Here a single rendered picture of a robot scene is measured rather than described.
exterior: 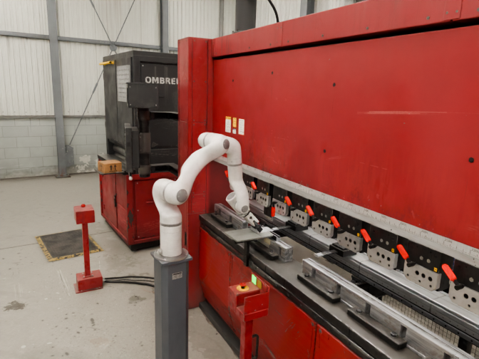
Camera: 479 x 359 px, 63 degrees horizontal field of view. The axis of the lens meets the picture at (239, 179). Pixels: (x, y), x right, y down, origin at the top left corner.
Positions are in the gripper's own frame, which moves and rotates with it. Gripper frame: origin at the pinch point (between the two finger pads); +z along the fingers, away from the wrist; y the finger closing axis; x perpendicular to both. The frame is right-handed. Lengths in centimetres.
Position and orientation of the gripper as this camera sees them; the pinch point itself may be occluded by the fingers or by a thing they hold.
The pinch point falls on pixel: (257, 227)
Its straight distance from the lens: 260.2
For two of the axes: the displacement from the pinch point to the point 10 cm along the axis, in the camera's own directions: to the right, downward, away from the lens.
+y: -4.7, -2.1, 8.6
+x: -6.9, 6.9, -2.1
